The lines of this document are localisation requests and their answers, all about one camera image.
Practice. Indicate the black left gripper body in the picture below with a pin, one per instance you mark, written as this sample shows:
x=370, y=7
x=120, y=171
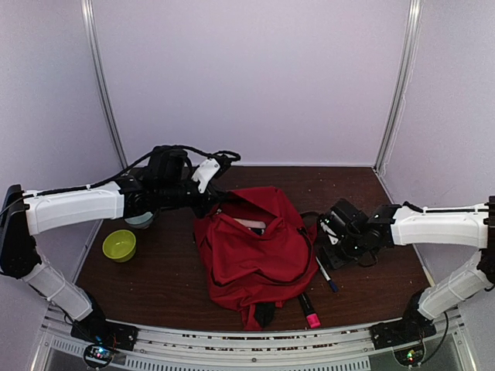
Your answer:
x=199, y=209

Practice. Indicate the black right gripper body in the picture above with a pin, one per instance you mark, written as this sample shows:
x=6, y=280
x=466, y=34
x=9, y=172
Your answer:
x=338, y=260

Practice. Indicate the beige highlighter marker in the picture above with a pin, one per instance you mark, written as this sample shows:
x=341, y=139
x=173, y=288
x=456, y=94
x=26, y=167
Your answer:
x=251, y=224

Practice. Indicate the blue capped marker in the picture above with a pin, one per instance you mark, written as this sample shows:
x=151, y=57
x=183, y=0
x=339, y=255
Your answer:
x=258, y=231

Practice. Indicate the pink black highlighter marker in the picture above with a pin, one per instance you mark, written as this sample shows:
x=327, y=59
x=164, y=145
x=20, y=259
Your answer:
x=309, y=311

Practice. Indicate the red student backpack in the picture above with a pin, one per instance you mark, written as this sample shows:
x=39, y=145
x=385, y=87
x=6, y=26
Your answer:
x=250, y=274

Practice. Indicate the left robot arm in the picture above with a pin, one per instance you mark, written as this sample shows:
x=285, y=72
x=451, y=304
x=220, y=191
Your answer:
x=168, y=177

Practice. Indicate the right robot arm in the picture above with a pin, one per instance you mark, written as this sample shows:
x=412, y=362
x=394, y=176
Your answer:
x=352, y=233

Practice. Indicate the light blue ceramic bowl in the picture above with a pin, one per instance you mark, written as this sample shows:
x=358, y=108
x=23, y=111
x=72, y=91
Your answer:
x=143, y=221

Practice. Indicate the lime green bowl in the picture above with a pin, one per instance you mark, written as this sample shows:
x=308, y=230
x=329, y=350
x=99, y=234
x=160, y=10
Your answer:
x=119, y=246

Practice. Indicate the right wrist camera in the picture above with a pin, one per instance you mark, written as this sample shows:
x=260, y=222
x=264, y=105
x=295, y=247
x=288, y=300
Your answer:
x=332, y=237

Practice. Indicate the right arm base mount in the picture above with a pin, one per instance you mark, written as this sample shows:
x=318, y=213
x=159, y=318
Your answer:
x=400, y=332

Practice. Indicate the right aluminium frame post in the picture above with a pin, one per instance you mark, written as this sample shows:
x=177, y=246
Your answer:
x=410, y=44

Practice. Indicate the aluminium frame post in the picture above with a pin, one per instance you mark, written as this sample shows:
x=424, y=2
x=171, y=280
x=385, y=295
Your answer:
x=90, y=26
x=410, y=44

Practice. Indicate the front aluminium rail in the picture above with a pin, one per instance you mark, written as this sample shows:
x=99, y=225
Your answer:
x=340, y=348

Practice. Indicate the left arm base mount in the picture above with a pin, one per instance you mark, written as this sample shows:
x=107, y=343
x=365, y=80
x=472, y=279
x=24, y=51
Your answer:
x=113, y=335

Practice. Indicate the left aluminium frame post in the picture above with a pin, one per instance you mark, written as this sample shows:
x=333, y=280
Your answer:
x=90, y=26

